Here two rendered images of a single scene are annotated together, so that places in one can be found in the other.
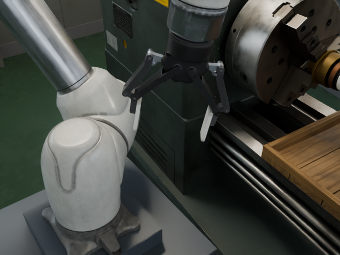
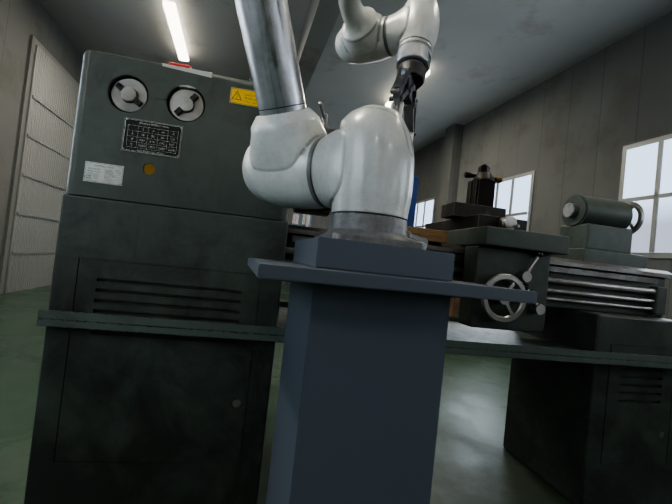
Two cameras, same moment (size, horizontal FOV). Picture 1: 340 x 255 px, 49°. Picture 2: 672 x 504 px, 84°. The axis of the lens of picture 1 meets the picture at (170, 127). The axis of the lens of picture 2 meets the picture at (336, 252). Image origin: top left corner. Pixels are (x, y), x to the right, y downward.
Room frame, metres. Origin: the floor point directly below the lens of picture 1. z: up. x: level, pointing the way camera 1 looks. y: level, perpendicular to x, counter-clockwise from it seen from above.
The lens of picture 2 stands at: (0.36, 0.91, 0.76)
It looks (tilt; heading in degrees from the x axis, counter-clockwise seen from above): 1 degrees up; 292
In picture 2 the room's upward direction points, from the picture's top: 6 degrees clockwise
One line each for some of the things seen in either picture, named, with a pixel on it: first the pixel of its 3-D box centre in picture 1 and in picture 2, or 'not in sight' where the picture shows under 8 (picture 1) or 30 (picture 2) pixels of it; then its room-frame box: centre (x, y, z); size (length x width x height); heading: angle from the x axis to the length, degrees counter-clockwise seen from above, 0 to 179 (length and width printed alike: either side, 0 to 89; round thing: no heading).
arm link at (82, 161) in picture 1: (82, 167); (369, 164); (0.60, 0.19, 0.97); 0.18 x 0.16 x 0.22; 171
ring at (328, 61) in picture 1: (330, 69); not in sight; (0.83, -0.40, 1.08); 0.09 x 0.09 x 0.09; 32
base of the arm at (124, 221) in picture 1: (93, 218); (376, 233); (0.57, 0.18, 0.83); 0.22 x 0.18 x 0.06; 37
